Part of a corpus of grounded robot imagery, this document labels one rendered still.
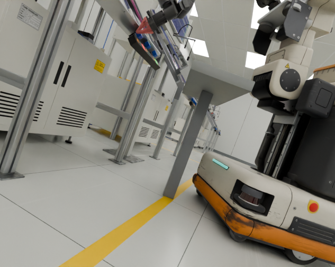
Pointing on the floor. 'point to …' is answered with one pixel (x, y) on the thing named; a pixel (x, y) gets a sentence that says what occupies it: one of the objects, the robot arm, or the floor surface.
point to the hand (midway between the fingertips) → (137, 31)
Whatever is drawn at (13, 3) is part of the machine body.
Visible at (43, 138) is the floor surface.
